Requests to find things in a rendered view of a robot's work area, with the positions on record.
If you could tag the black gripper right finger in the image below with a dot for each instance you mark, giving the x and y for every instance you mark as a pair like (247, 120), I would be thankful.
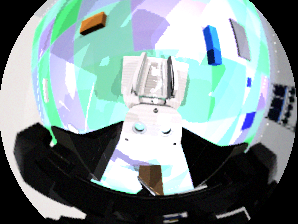
(204, 157)

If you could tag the white plate with two round holes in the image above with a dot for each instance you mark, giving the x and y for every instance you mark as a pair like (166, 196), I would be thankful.
(153, 120)

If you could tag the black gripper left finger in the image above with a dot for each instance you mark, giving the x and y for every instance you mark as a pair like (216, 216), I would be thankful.
(92, 148)

